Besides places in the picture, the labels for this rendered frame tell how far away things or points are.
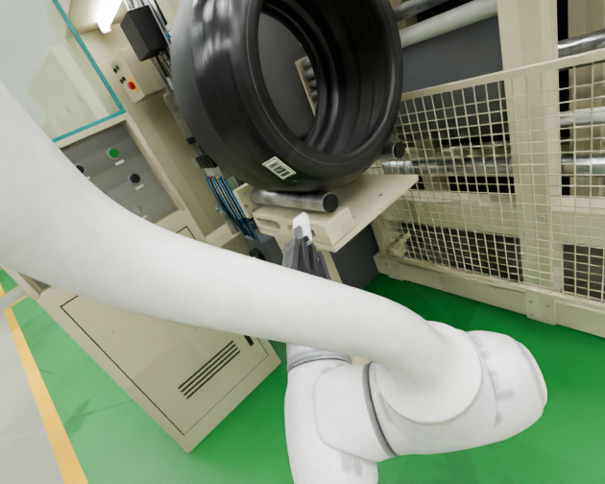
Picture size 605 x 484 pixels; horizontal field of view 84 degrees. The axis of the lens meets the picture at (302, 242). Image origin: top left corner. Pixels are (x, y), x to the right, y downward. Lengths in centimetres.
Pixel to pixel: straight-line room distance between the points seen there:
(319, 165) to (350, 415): 52
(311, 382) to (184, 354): 110
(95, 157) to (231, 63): 76
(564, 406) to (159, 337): 140
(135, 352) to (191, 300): 121
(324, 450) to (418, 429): 11
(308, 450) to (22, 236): 34
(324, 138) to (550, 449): 115
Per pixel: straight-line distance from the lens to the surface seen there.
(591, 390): 149
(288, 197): 90
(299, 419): 44
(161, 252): 23
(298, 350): 47
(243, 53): 69
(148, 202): 136
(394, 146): 97
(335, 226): 81
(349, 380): 42
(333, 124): 114
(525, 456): 135
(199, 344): 151
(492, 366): 39
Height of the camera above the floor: 121
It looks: 27 degrees down
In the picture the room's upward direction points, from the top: 25 degrees counter-clockwise
